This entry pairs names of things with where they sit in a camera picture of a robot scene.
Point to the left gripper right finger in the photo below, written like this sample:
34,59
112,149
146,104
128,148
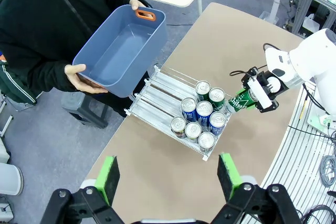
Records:
225,179

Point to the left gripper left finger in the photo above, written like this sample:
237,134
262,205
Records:
111,179

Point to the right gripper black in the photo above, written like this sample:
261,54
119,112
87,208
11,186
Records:
275,95

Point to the green beverage can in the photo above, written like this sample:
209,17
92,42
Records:
202,87
239,102
216,95

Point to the blue beverage can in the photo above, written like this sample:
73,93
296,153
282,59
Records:
204,108
217,119
188,104

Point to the blue plastic bin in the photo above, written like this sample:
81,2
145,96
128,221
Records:
123,48

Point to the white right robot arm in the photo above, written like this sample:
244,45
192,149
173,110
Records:
315,51

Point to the person's right forearm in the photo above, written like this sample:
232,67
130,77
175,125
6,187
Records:
39,74

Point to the clear plastic can dispenser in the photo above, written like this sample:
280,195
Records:
157,95

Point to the person's right hand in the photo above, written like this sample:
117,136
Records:
74,77

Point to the person's left hand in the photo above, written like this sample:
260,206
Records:
136,3

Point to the aluminium slotted mounting table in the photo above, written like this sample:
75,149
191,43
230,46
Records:
294,169

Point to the black plastic stool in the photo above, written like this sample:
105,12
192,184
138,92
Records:
78,106

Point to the white plastic jug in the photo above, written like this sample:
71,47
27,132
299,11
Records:
311,23

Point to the white cylindrical bin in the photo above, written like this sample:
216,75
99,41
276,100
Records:
10,179

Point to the white cabinet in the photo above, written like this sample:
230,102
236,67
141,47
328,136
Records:
4,153

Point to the orange garment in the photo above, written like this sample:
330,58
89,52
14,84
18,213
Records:
2,58

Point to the person's black jacket torso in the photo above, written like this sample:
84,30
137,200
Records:
39,11

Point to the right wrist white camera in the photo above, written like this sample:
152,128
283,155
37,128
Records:
260,94

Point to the aluminium frame workstation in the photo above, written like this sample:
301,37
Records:
302,6

